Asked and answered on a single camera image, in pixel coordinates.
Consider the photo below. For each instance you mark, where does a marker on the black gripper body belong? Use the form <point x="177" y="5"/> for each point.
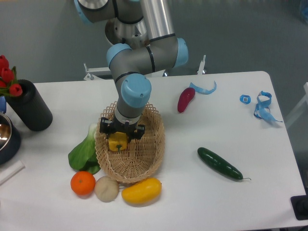
<point x="111" y="126"/>

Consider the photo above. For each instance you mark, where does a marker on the yellow bell pepper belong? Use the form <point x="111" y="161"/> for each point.
<point x="118" y="141"/>

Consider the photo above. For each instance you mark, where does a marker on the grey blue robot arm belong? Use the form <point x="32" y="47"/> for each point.
<point x="160" y="49"/>

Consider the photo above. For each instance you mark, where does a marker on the woven wicker basket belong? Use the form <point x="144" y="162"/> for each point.
<point x="141" y="158"/>

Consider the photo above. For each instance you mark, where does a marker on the green bok choy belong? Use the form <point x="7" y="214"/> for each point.
<point x="83" y="157"/>

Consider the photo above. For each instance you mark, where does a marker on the orange tangerine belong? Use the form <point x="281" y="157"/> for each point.
<point x="82" y="183"/>

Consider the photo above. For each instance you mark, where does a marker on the yellow mango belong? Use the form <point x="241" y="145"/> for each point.
<point x="143" y="191"/>

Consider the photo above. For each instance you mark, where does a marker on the curved blue tape strip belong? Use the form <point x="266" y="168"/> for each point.
<point x="202" y="90"/>

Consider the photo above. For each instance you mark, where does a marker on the dark green cucumber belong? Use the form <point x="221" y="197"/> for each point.
<point x="219" y="164"/>

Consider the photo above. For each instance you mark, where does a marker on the black cylindrical vase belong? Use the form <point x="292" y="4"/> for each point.
<point x="30" y="107"/>

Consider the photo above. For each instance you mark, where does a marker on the dark metal bowl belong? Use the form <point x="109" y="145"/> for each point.
<point x="10" y="139"/>

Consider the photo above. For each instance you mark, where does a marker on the blue object at left edge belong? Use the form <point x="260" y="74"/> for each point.
<point x="3" y="105"/>

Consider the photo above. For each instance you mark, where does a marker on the red tulip flowers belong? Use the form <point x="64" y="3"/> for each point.
<point x="9" y="85"/>

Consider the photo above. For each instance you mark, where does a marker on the tangled blue tape strip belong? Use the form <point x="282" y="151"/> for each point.
<point x="262" y="108"/>

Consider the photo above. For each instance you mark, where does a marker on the black device at corner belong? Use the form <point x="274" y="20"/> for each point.
<point x="300" y="206"/>

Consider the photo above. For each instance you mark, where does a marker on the white frame at right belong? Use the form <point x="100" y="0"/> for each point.
<point x="298" y="110"/>

